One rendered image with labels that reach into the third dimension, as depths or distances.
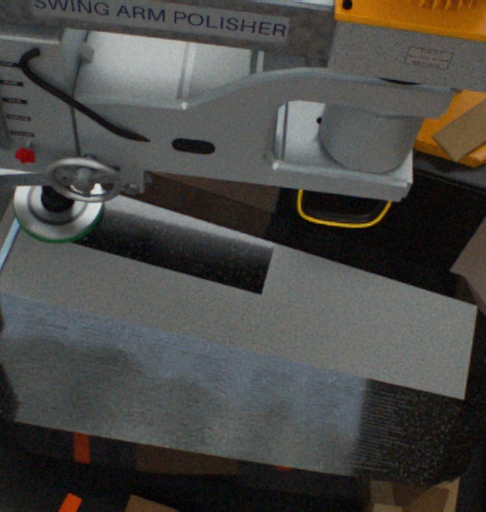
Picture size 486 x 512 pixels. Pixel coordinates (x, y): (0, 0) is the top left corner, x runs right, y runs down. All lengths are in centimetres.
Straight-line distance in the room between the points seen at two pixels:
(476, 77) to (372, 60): 17
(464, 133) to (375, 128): 85
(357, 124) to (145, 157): 42
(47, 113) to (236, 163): 37
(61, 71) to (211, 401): 87
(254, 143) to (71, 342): 69
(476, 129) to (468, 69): 101
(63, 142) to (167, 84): 25
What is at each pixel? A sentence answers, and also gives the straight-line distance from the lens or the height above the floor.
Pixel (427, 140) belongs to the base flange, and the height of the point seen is 78.
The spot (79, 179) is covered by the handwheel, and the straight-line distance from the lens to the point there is 165.
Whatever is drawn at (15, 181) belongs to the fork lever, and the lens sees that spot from 192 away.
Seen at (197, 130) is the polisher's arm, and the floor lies 133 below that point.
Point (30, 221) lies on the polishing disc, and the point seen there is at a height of 85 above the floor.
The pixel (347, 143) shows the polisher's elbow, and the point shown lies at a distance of 160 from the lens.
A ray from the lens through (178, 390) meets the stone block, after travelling 198.
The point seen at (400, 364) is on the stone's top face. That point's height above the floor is 82.
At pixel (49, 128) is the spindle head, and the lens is 163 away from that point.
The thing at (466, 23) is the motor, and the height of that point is 172.
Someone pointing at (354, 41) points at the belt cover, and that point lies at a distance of 132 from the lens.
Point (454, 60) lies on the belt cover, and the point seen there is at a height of 164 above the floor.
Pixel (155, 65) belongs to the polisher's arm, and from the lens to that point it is 158.
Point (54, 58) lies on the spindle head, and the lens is 146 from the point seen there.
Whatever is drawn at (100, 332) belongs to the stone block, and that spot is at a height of 79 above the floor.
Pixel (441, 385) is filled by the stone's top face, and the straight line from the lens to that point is 198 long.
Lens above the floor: 260
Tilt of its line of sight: 62 degrees down
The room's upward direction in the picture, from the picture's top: 10 degrees clockwise
